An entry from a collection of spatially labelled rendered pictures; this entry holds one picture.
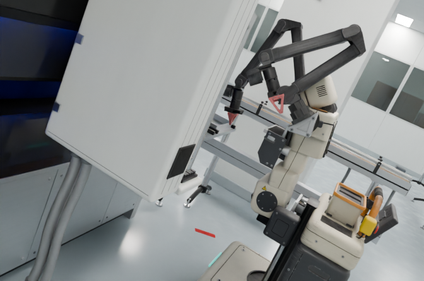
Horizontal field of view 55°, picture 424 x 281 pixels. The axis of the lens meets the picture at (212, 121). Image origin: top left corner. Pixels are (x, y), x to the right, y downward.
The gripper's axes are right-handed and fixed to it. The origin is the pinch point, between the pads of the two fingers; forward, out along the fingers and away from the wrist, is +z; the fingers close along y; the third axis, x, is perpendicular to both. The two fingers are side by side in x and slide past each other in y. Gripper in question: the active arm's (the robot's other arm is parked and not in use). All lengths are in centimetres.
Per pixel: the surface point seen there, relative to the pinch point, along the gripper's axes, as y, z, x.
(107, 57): 14, -29, 107
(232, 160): 16, 43, -84
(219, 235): 3, 93, -53
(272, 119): -6, 2, -82
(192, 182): -14, 13, 76
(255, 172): -5, 47, -84
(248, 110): 14, 1, -82
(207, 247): 3, 93, -29
